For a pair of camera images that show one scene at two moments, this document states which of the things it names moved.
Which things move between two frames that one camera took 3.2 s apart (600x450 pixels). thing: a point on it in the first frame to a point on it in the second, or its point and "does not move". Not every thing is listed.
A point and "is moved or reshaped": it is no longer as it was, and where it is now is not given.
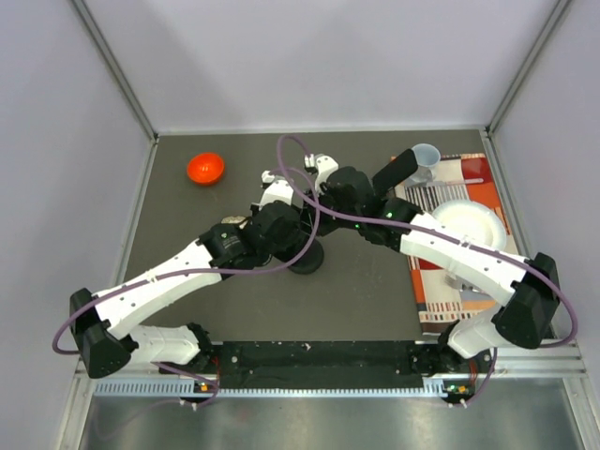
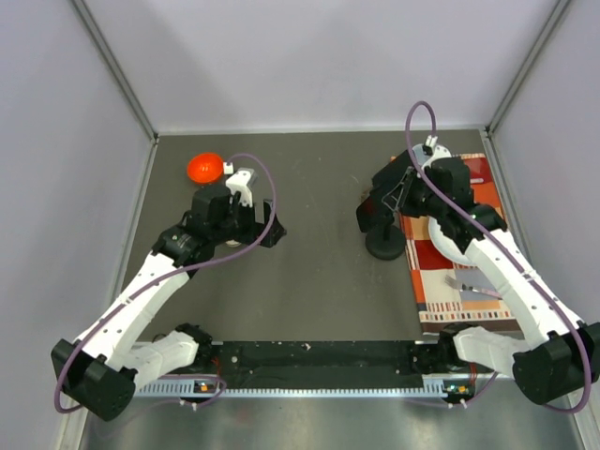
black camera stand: (311, 261) is moved or reshaped
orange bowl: (205, 169) does not move
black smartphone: (397, 170) does not move
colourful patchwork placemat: (445, 301) does not move
